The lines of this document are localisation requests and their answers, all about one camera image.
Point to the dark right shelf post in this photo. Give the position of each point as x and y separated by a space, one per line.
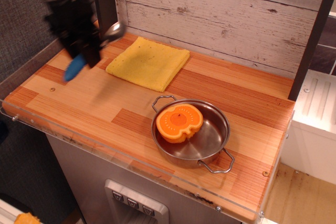
313 40

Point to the silver dispenser button panel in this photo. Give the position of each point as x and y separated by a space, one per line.
130 206

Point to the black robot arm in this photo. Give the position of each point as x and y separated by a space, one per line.
71 22

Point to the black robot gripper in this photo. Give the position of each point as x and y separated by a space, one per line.
71 22

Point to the stainless steel pot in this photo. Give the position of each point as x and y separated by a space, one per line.
204 146

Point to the blue handled metal spoon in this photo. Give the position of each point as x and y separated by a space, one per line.
74 66

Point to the dark left shelf post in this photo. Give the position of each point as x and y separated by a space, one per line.
106 14

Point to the yellow folded cloth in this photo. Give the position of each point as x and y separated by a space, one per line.
148 64

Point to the dark shelf post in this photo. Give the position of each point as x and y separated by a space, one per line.
313 40
106 14

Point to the yellow object at bottom left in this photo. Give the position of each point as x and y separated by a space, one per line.
26 218

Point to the orange toy fruit half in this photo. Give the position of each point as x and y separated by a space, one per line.
179 122

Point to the white toy sink unit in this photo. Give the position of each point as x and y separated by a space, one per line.
310 143

